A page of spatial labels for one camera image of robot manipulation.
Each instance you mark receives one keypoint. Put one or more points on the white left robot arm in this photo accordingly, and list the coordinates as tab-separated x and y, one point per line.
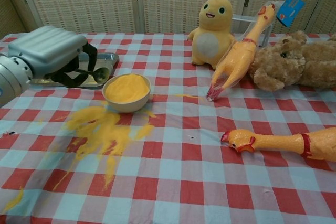
10	79

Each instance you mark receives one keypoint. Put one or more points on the woven folding screen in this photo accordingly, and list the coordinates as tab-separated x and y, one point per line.
86	1

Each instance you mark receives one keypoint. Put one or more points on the yellow plush monster toy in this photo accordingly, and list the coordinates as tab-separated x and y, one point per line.
210	24

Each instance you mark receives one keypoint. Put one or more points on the brown teddy bear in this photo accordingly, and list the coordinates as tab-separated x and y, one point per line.
302	61

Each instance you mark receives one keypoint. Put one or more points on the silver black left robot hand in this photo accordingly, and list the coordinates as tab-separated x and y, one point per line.
47	48

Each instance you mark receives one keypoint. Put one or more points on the clear acrylic stand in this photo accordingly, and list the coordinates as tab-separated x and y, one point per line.
242	17

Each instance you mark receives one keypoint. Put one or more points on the spilled yellow powder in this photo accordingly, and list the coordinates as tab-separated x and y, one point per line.
105	129

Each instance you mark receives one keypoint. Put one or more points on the off-white bowl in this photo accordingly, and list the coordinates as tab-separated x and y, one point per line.
126	106

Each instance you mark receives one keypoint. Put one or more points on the rubber chicken in plastic bag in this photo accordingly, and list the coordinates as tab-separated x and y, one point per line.
237	58

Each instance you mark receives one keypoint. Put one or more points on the black spoon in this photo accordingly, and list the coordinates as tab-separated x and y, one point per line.
103	74

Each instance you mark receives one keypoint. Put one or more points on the yellow powder in bowl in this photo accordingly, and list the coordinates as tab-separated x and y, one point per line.
126	87

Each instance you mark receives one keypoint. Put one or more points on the yellow rubber chicken toy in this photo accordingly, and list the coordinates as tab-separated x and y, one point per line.
278	141

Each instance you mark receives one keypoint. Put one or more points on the blue cardboard tag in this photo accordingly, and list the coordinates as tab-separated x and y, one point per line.
290	9

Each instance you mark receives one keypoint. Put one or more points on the stainless steel tray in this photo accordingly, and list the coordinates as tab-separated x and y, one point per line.
106	60

